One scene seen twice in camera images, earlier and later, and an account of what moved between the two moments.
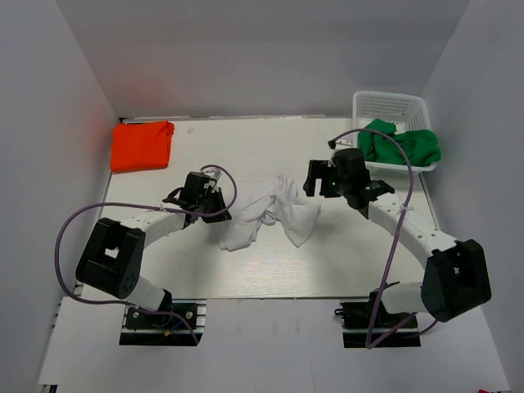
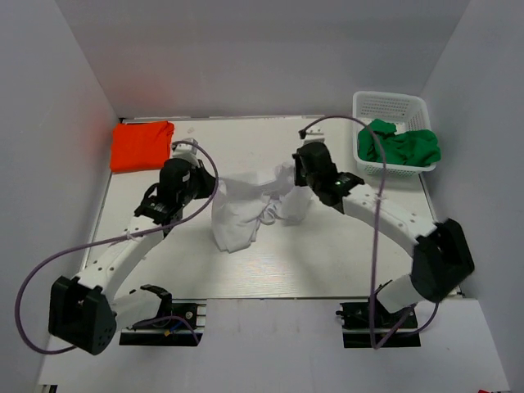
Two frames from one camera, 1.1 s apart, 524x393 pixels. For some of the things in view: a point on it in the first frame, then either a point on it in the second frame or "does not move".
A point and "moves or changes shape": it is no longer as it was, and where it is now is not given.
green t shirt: [419, 146] does not move
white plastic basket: [408, 112] does not move
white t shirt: [279, 202] moves or changes shape
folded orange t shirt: [141, 146] does not move
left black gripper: [223, 216] to [209, 181]
